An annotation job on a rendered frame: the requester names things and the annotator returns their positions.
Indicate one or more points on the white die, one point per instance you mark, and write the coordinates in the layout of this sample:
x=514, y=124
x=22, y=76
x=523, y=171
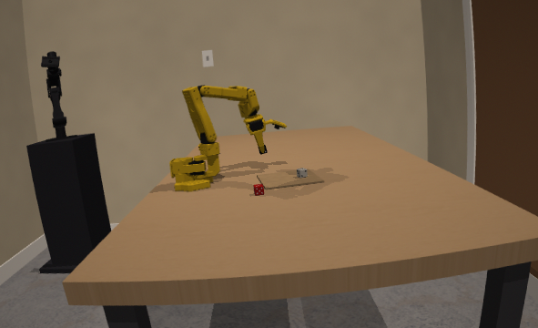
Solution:
x=302, y=173

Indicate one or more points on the red die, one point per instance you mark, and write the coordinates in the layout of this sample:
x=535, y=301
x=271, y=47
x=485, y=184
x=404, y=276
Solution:
x=258, y=189

